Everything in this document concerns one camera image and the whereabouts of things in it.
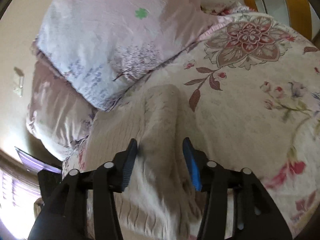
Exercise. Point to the floral bedsheet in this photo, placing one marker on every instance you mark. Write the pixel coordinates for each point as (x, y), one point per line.
(237, 130)

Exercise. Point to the light blue floral pillow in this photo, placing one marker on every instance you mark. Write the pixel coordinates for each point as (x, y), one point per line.
(112, 42)

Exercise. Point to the white wall switch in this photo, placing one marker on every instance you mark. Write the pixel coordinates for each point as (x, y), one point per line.
(19, 87)

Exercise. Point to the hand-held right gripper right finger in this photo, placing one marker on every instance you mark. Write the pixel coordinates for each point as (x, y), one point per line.
(192, 165)

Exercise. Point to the window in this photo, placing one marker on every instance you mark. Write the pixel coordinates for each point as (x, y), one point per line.
(12, 192)

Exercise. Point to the wooden wardrobe with glass doors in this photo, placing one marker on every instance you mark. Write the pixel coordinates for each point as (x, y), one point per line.
(287, 2)

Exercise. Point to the pink floral pillow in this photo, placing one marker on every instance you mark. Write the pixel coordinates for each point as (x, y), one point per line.
(55, 110)

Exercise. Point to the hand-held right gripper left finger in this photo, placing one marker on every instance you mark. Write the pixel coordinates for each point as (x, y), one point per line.
(128, 165)

